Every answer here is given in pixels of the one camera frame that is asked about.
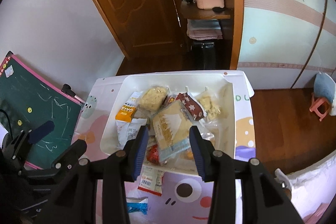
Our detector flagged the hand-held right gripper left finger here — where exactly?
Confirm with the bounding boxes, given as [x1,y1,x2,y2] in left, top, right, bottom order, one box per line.
[35,125,149,224]

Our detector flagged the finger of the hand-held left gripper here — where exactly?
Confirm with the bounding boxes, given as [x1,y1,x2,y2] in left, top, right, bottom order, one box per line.
[10,120,55,162]
[51,139,88,171]

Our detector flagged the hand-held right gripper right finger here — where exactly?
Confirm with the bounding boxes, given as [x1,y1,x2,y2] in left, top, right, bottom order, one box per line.
[189,126,303,224]

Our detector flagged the white plastic bin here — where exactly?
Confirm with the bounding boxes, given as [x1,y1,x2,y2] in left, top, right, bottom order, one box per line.
[100,72,236,178]

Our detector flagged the beige mountain print packet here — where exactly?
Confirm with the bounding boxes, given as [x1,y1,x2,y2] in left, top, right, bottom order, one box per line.
[152,101,193,165]

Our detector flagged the red snack packet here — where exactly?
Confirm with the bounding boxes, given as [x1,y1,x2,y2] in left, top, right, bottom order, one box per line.
[146,144,161,165]

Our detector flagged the white red label packet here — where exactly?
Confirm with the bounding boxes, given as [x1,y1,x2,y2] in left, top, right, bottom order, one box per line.
[138,165,165,197]

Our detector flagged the orange and white snack packet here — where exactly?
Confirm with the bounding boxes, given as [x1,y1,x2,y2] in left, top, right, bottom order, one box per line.
[115,91,148,149]

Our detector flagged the dark red floral packet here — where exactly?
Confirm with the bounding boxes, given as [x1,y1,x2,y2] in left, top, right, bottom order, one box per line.
[176,92,207,121]

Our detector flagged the black easel clamp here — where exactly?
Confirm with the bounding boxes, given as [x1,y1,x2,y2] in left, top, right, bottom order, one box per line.
[60,84,79,99]

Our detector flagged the white cartoon printed table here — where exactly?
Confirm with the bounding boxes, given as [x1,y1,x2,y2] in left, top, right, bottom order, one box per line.
[71,70,257,224]

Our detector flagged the yellow crispy cake packet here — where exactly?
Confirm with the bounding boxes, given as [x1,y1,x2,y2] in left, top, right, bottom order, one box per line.
[138,85,169,112]

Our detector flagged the blue and white packet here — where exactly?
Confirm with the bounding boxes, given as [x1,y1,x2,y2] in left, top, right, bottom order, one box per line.
[126,196,149,215]

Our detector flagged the black bag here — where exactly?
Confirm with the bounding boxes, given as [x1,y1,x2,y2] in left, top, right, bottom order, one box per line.
[191,40,218,70]

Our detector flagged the pink bedding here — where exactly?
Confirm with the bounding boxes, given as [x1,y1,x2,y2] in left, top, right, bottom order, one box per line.
[275,150,336,224]

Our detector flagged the folded towels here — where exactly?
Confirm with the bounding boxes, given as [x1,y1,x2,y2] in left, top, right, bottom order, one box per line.
[186,20,224,40]

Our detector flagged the pink plastic stool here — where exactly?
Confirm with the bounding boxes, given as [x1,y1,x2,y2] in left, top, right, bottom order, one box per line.
[309,97,333,122]

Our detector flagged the brown wooden corner shelf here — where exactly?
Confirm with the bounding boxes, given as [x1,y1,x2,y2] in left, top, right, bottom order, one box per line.
[160,0,244,70]

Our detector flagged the small pink stool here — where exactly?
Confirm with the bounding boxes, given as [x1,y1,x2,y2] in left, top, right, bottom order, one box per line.
[313,72,336,116]

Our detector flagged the brown wooden door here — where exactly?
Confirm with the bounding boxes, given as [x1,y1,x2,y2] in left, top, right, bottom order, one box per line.
[69,0,190,60]

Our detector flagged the light blue floral wardrobe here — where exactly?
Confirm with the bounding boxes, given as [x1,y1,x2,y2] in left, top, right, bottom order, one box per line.
[238,0,336,89]

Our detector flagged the green chalkboard with pink frame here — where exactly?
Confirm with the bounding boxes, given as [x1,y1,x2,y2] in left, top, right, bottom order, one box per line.
[0,51,86,170]

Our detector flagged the black cable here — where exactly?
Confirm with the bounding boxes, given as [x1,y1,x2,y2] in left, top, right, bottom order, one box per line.
[0,108,15,139]

